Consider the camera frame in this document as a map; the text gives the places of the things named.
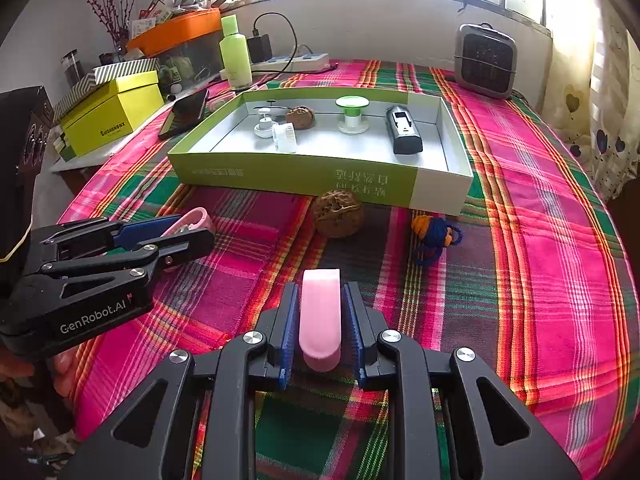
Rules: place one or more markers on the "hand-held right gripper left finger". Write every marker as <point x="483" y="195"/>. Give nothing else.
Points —
<point x="286" y="330"/>

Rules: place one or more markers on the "green plastic bottle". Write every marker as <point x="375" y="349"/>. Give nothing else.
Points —
<point x="236" y="57"/>

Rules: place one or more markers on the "pink plastic clip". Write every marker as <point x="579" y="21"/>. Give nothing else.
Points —
<point x="320" y="310"/>

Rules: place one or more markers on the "green and white cardboard box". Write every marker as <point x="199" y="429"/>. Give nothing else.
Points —
<point x="280" y="172"/>

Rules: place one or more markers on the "black charger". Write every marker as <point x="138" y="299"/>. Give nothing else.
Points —
<point x="260" y="47"/>

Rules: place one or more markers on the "orange box lid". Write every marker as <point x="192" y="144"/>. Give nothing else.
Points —
<point x="180" y="27"/>

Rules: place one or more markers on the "black smartphone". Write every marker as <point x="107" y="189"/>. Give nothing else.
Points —
<point x="185" y="112"/>

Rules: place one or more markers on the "red dried branches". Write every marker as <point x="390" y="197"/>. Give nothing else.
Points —
<point x="112" y="20"/>

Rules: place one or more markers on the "dark glass tank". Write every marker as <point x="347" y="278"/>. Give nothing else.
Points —
<point x="200" y="55"/>

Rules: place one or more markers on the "yellow cardboard box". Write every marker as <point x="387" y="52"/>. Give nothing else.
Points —
<point x="115" y="110"/>

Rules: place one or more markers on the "plaid pink green cloth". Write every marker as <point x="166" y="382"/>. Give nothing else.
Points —
<point x="525" y="260"/>

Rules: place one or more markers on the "pink carabiner clip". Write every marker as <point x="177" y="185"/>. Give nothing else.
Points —
<point x="197" y="217"/>

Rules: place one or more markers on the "patterned curtain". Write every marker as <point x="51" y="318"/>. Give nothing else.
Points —
<point x="615" y="135"/>

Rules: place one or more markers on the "black and white round stand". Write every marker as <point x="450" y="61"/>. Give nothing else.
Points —
<point x="263" y="127"/>

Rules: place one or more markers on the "green and white spool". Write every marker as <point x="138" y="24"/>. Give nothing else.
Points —
<point x="352" y="102"/>

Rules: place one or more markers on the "striped gift box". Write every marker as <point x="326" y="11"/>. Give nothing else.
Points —
<point x="127" y="67"/>

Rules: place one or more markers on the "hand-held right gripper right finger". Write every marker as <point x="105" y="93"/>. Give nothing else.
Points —
<point x="352" y="330"/>

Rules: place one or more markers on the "brown walnut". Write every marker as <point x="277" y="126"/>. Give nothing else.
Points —
<point x="337" y="212"/>
<point x="300" y="117"/>

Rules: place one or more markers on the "dark glass jar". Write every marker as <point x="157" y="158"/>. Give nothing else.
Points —
<point x="72" y="67"/>

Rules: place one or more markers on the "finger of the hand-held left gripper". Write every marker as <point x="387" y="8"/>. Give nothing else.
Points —
<point x="145" y="227"/>
<point x="185" y="247"/>

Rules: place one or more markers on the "black handheld device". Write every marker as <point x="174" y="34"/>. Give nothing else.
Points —
<point x="405" y="140"/>

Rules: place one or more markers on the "grey space heater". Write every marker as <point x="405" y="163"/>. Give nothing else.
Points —
<point x="485" y="62"/>

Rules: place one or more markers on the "pink plastic case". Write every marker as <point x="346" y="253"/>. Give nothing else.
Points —
<point x="220" y="101"/>

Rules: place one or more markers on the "person's left hand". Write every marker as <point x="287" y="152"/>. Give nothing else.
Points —
<point x="65" y="372"/>

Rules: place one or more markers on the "blue and orange yarn toy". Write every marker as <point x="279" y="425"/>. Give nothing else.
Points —
<point x="435" y="230"/>

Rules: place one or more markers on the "white power strip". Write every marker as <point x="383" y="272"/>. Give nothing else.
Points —
<point x="305" y="62"/>

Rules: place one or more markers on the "pile of paper packets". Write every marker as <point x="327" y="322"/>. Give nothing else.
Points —
<point x="145" y="22"/>

